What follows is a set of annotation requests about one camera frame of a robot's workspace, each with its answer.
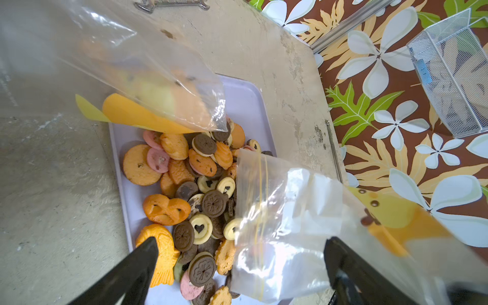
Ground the silver wrench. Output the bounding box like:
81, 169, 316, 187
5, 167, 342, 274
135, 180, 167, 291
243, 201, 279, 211
133, 0, 210, 14

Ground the clear bag of cookies back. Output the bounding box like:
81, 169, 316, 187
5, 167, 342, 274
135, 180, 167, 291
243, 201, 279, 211
231, 149, 487, 304

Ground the white mesh basket right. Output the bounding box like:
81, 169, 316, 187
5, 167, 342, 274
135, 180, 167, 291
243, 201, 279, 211
406, 8, 487, 138

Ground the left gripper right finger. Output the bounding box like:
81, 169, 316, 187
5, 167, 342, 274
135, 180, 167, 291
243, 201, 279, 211
324, 236, 416, 304

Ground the pile of poured cookies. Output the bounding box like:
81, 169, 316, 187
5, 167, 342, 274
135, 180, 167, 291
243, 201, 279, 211
111, 119, 271, 304

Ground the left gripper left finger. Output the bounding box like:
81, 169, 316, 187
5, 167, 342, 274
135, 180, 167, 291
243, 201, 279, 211
71, 237, 159, 304

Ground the metal rod tool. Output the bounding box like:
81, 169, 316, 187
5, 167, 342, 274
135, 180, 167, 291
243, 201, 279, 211
325, 120, 344, 183

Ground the clear bag of donuts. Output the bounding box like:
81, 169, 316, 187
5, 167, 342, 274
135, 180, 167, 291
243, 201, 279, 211
1, 1, 227, 133

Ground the blue object in basket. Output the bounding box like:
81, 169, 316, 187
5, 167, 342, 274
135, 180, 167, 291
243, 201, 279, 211
413, 58, 433, 85

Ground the lavender plastic tray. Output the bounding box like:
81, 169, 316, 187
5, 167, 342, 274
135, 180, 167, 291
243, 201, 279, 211
108, 74, 294, 305

